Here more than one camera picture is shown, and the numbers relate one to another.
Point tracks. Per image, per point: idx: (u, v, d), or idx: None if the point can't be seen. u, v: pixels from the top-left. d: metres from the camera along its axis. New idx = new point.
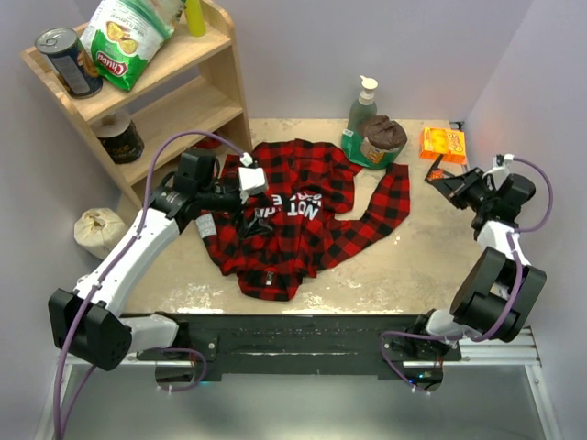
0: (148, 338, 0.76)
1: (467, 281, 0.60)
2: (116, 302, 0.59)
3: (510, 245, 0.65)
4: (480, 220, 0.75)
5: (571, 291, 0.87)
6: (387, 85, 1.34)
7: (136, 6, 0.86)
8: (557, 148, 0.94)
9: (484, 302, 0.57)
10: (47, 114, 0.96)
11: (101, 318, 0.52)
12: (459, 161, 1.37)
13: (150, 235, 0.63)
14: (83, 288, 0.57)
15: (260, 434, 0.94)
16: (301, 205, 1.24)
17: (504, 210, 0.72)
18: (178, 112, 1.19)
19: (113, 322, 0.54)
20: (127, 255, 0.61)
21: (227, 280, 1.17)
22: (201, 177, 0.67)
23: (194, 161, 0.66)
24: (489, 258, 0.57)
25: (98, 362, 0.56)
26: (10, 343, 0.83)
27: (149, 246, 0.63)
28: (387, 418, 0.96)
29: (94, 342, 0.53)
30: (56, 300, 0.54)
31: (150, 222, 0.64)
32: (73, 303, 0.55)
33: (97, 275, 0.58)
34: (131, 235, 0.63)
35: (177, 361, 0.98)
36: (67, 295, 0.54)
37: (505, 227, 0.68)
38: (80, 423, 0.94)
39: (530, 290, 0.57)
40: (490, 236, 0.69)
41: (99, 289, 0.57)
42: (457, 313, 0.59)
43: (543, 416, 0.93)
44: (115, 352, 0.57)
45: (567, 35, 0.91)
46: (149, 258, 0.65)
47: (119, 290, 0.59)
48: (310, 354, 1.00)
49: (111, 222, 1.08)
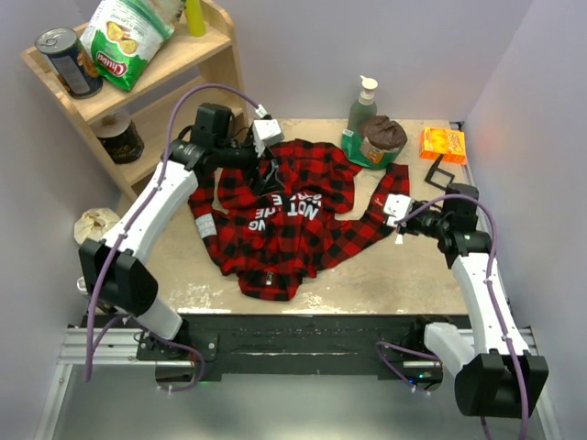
0: (160, 317, 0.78)
1: (468, 379, 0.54)
2: (143, 250, 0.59)
3: (501, 327, 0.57)
4: (449, 243, 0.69)
5: (572, 291, 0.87)
6: (387, 85, 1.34)
7: (136, 5, 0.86)
8: (557, 148, 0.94)
9: (495, 401, 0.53)
10: (48, 114, 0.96)
11: (129, 265, 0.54)
12: (459, 161, 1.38)
13: (171, 186, 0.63)
14: (110, 237, 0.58)
15: (260, 434, 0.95)
16: (301, 204, 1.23)
17: (464, 221, 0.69)
18: (177, 112, 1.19)
19: (141, 269, 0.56)
20: (150, 204, 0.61)
21: (227, 280, 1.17)
22: (216, 130, 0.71)
23: (211, 113, 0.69)
24: (489, 372, 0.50)
25: (128, 307, 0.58)
26: (12, 343, 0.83)
27: (170, 196, 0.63)
28: (386, 418, 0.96)
29: (123, 289, 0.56)
30: (86, 248, 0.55)
31: (170, 174, 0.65)
32: (102, 252, 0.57)
33: (123, 225, 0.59)
34: (152, 186, 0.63)
35: (177, 361, 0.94)
36: (95, 244, 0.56)
37: (481, 270, 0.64)
38: (81, 423, 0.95)
39: (536, 380, 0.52)
40: (469, 291, 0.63)
41: (125, 238, 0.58)
42: (468, 413, 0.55)
43: (544, 416, 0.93)
44: (142, 299, 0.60)
45: (568, 35, 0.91)
46: (171, 211, 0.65)
47: (145, 238, 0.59)
48: (311, 354, 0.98)
49: (111, 222, 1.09)
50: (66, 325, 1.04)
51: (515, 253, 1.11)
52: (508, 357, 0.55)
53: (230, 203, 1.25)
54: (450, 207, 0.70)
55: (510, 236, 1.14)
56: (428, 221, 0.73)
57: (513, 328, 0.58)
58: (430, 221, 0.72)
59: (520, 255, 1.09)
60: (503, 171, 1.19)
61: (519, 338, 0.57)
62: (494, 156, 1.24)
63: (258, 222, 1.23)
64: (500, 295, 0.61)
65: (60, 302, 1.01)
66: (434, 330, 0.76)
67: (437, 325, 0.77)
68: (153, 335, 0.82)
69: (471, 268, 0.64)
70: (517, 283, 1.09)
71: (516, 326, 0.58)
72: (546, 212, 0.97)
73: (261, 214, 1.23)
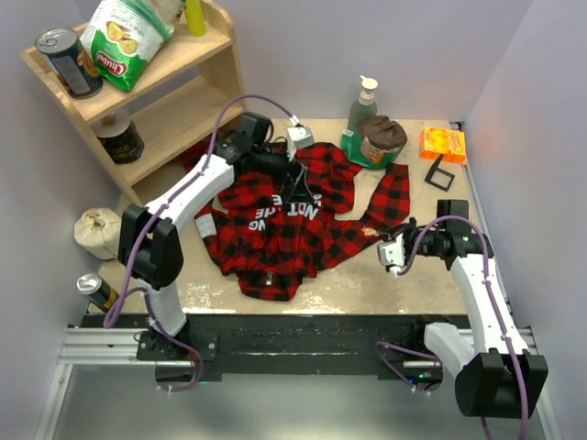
0: (167, 308, 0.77)
1: (468, 380, 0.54)
2: (179, 223, 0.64)
3: (501, 326, 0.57)
4: (448, 245, 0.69)
5: (572, 291, 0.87)
6: (387, 85, 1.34)
7: (136, 5, 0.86)
8: (557, 148, 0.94)
9: (495, 401, 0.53)
10: (48, 114, 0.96)
11: (166, 231, 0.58)
12: (459, 161, 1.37)
13: (212, 174, 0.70)
14: (153, 206, 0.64)
15: (260, 434, 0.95)
16: (301, 204, 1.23)
17: (458, 227, 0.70)
18: (177, 112, 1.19)
19: (174, 240, 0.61)
20: (193, 185, 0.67)
21: (227, 280, 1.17)
22: (256, 137, 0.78)
23: (254, 121, 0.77)
24: (489, 372, 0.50)
25: (155, 278, 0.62)
26: (11, 342, 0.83)
27: (210, 182, 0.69)
28: (386, 418, 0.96)
29: (156, 254, 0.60)
30: (129, 214, 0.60)
31: (213, 165, 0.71)
32: (142, 219, 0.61)
33: (166, 197, 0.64)
34: (196, 171, 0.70)
35: (177, 361, 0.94)
36: (138, 210, 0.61)
37: (479, 271, 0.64)
38: (81, 423, 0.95)
39: (537, 379, 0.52)
40: (468, 291, 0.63)
41: (166, 208, 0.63)
42: (469, 415, 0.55)
43: (543, 416, 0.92)
44: (169, 271, 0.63)
45: (568, 35, 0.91)
46: (208, 197, 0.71)
47: (182, 213, 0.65)
48: (310, 354, 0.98)
49: (111, 222, 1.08)
50: (66, 325, 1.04)
51: (515, 254, 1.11)
52: (508, 357, 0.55)
53: (230, 203, 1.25)
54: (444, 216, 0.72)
55: (510, 236, 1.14)
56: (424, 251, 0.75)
57: (512, 327, 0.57)
58: (426, 247, 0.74)
59: (520, 255, 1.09)
60: (503, 171, 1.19)
61: (519, 337, 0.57)
62: (494, 156, 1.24)
63: (258, 222, 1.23)
64: (499, 296, 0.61)
65: (60, 303, 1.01)
66: (434, 330, 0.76)
67: (437, 325, 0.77)
68: (157, 327, 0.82)
69: (470, 269, 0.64)
70: (517, 283, 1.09)
71: (515, 326, 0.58)
72: (546, 211, 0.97)
73: (261, 215, 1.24)
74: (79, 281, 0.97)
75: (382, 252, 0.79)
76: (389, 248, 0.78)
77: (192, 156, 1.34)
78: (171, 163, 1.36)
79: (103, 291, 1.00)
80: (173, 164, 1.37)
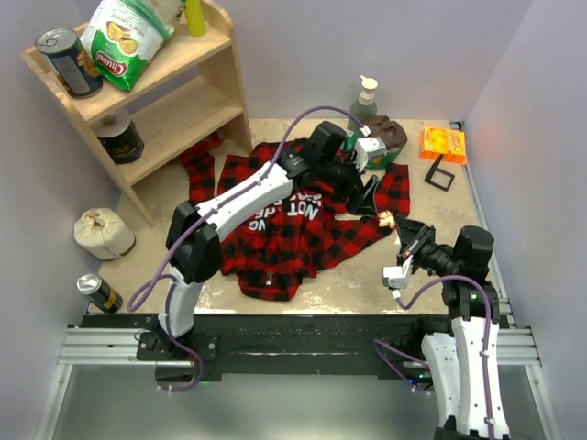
0: (183, 307, 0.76)
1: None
2: (224, 231, 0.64)
3: (487, 409, 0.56)
4: (454, 296, 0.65)
5: (570, 291, 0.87)
6: (386, 85, 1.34)
7: (135, 5, 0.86)
8: (557, 148, 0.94)
9: None
10: (48, 114, 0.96)
11: (208, 236, 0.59)
12: (459, 161, 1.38)
13: (269, 186, 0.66)
14: (204, 208, 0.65)
15: (260, 434, 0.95)
16: (301, 205, 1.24)
17: (472, 271, 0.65)
18: (178, 113, 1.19)
19: (215, 246, 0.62)
20: (247, 194, 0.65)
21: (226, 280, 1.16)
22: (326, 150, 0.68)
23: (326, 135, 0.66)
24: None
25: (193, 271, 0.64)
26: (12, 342, 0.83)
27: (264, 193, 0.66)
28: (385, 417, 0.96)
29: (195, 253, 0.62)
30: (181, 210, 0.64)
31: (272, 175, 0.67)
32: (192, 218, 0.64)
33: (217, 203, 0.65)
34: (253, 181, 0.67)
35: (177, 360, 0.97)
36: (190, 209, 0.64)
37: (479, 340, 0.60)
38: (80, 423, 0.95)
39: None
40: (461, 359, 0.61)
41: (215, 214, 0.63)
42: None
43: (543, 416, 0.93)
44: (206, 270, 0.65)
45: (568, 36, 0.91)
46: (263, 205, 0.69)
47: (229, 222, 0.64)
48: (311, 354, 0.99)
49: (111, 222, 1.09)
50: (66, 325, 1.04)
51: (515, 254, 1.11)
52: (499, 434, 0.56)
53: None
54: (461, 256, 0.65)
55: (511, 236, 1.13)
56: (427, 268, 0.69)
57: (497, 408, 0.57)
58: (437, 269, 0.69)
59: (518, 255, 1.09)
60: (503, 171, 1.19)
61: (502, 420, 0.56)
62: (494, 155, 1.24)
63: (258, 222, 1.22)
64: (493, 371, 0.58)
65: (59, 303, 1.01)
66: (430, 346, 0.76)
67: (435, 337, 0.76)
68: (163, 324, 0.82)
69: (470, 335, 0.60)
70: (517, 283, 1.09)
71: (502, 407, 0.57)
72: (546, 212, 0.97)
73: (260, 214, 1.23)
74: (79, 281, 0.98)
75: (382, 280, 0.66)
76: (392, 278, 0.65)
77: (192, 157, 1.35)
78: (171, 163, 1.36)
79: (103, 291, 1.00)
80: (172, 164, 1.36)
